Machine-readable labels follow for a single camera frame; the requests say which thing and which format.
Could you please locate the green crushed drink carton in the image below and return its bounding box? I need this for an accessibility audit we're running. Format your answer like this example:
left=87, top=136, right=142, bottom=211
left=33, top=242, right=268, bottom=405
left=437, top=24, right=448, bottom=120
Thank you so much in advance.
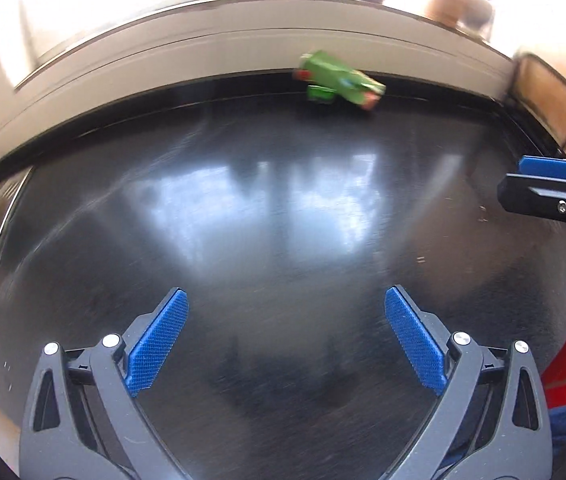
left=293, top=50, right=386, bottom=110

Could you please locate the wooden cylinder container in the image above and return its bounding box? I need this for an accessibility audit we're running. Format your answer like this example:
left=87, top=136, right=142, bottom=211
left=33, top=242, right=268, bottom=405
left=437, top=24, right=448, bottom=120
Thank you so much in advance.
left=424, top=0, right=494, bottom=40

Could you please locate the wooden cutting board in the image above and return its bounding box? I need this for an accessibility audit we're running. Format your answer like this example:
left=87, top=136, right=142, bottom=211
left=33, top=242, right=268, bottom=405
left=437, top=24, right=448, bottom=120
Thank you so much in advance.
left=508, top=51, right=566, bottom=151

